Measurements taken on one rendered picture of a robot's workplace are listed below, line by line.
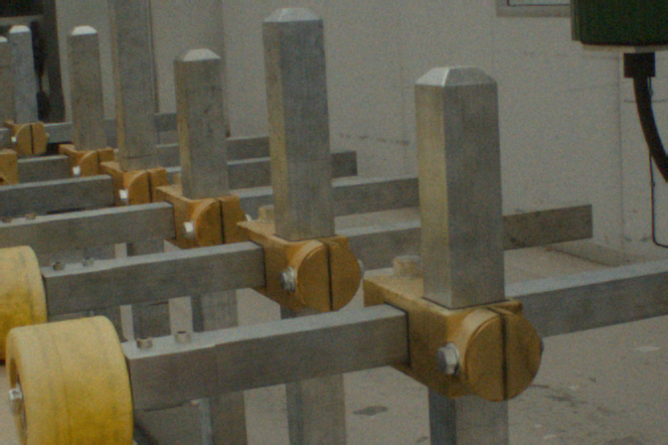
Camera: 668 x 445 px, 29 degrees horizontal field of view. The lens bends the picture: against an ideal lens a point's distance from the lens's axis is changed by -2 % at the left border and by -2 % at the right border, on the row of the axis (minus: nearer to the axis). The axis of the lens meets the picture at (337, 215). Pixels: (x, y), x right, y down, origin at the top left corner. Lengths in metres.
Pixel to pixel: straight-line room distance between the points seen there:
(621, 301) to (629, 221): 4.42
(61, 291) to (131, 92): 0.50
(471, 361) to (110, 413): 0.19
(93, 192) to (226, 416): 0.35
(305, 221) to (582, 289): 0.23
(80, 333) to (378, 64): 6.54
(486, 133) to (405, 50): 6.17
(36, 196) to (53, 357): 0.77
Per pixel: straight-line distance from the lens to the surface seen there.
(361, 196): 1.30
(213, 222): 1.18
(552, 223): 1.11
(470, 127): 0.73
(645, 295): 0.86
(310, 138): 0.96
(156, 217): 1.23
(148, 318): 1.47
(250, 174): 1.52
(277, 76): 0.95
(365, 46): 7.36
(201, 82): 1.19
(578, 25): 0.49
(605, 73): 5.31
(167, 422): 1.45
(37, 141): 2.15
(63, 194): 1.47
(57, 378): 0.69
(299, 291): 0.94
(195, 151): 1.19
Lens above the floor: 1.15
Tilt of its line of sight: 10 degrees down
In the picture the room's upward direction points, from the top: 3 degrees counter-clockwise
